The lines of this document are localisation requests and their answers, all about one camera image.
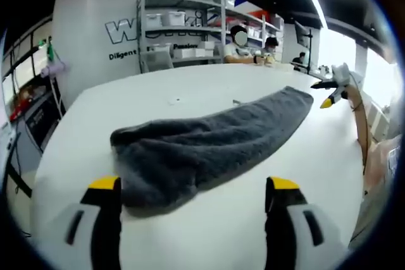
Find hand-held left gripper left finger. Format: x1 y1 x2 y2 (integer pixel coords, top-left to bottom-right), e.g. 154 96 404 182
40 175 123 270

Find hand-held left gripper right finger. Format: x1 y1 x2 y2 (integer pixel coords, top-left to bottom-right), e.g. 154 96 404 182
265 176 349 270

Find dark grey towel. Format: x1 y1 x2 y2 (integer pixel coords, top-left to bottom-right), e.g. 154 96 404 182
109 85 315 218

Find person's right hand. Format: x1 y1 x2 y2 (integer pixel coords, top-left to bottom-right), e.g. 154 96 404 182
344 85 362 110

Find black monitor stand pole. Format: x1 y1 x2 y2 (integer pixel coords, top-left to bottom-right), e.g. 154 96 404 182
304 29 323 78

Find white low cabinets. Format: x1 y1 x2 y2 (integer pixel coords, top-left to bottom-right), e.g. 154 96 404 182
368 101 390 138

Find white table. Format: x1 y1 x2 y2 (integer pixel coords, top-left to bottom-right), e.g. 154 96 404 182
30 62 365 270

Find dark grey counter cabinet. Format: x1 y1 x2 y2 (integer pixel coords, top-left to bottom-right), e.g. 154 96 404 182
11 92 61 157

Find white stand pole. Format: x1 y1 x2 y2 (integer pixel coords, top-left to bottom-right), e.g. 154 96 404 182
48 75 66 116

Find grey metal shelving unit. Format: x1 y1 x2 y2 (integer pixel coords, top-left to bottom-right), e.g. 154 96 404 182
135 0 286 74

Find red cloth pile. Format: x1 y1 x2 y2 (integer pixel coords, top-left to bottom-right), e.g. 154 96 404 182
9 98 36 123

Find lilac rolled mat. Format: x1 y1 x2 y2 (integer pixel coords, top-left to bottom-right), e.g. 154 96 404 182
39 62 70 78

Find group of white storage boxes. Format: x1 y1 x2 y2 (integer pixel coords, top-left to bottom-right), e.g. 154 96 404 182
146 10 284 59

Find grey mesh chair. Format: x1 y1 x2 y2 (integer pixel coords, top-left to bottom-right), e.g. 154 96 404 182
139 49 175 74

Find green hanging cloth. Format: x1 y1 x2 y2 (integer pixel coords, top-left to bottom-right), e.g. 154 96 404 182
45 37 57 63

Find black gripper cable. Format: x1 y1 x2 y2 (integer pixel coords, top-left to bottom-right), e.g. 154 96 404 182
347 73 370 173

